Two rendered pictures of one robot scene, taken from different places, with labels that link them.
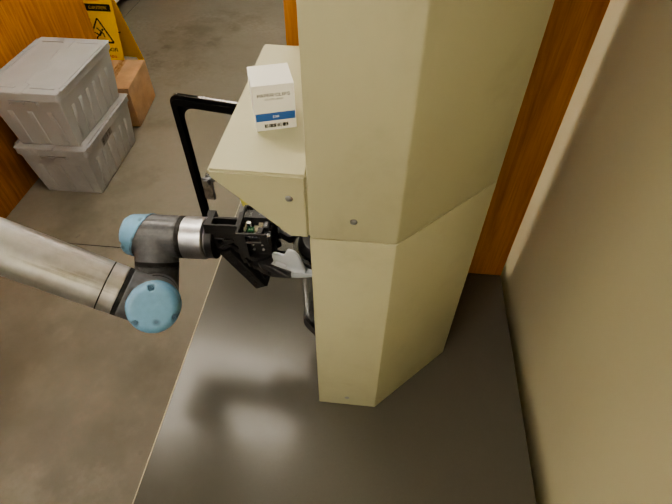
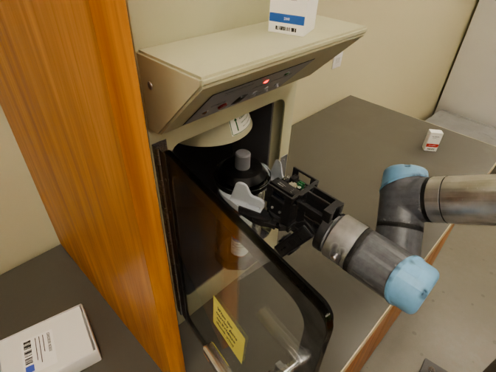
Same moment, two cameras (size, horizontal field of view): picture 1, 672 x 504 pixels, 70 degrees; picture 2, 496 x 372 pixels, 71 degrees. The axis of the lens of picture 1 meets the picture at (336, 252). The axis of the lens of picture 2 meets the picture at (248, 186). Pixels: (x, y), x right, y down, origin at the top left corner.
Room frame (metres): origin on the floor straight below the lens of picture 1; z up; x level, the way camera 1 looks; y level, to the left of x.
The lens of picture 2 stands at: (0.98, 0.34, 1.63)
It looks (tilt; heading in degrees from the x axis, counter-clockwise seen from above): 38 degrees down; 217
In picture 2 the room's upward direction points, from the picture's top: 3 degrees clockwise
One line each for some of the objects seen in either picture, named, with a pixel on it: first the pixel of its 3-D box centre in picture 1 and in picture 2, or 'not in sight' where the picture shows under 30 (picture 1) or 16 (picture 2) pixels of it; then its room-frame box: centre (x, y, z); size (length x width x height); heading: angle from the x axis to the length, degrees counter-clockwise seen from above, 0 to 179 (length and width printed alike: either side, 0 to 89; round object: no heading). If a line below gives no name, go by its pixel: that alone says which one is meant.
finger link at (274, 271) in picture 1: (272, 262); not in sight; (0.54, 0.11, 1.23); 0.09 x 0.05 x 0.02; 59
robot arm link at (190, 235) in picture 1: (200, 236); (342, 240); (0.59, 0.24, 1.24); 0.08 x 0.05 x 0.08; 174
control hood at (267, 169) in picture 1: (284, 130); (265, 74); (0.59, 0.07, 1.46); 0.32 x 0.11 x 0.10; 174
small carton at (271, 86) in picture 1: (272, 97); (294, 6); (0.54, 0.08, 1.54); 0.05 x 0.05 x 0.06; 13
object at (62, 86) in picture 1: (61, 91); not in sight; (2.41, 1.50, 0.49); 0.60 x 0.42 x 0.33; 174
